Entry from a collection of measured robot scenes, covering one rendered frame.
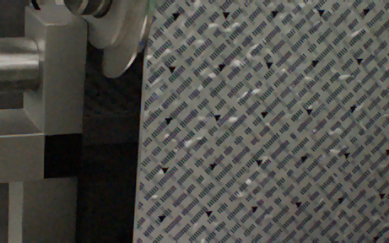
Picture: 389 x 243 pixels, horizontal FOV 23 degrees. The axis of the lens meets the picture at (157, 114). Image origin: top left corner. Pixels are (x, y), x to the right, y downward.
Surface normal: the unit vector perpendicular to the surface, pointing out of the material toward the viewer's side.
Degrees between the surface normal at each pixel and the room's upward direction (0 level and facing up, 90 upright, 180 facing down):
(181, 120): 90
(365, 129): 90
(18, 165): 90
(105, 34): 90
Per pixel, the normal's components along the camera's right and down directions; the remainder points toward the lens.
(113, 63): -0.93, 0.06
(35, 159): 0.36, 0.32
